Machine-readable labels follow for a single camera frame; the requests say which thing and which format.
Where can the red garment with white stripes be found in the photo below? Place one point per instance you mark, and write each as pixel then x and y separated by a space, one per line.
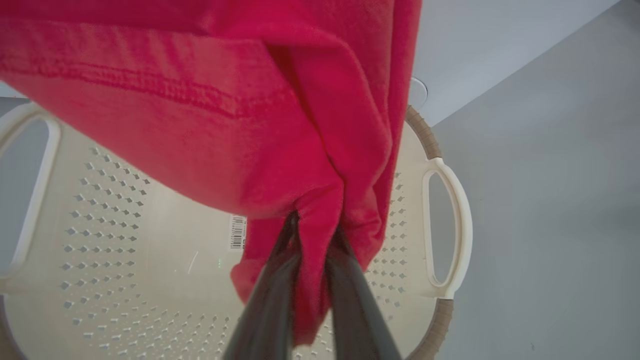
pixel 200 125

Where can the cream perforated laundry basket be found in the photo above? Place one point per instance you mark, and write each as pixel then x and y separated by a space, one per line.
pixel 165 280

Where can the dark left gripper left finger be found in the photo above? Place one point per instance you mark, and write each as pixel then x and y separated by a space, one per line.
pixel 270 310

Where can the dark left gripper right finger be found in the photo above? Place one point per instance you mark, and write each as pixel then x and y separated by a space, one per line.
pixel 355 320

